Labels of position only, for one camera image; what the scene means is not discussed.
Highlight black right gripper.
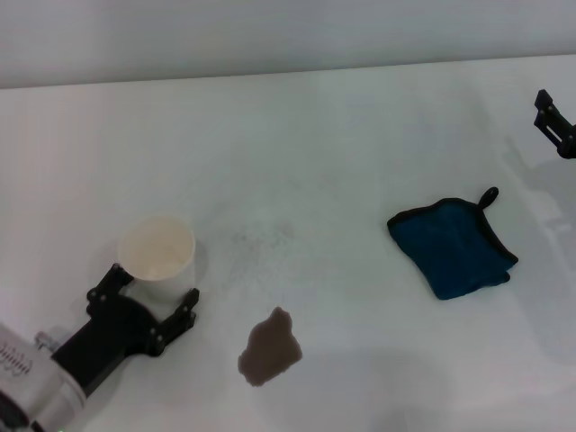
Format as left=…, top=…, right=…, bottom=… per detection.
left=533, top=88, right=576, bottom=161

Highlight white perforated left wrist box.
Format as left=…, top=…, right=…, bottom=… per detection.
left=0, top=321, right=53, bottom=406

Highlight dark brown water stain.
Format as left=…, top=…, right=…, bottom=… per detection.
left=237, top=306, right=304, bottom=387

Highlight white paper cup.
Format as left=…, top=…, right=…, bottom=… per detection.
left=118, top=216, right=197, bottom=310

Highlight blue rag with black trim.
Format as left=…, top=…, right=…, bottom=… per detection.
left=386, top=185, right=519, bottom=302

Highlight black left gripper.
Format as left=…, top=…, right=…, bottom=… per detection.
left=51, top=263, right=201, bottom=398

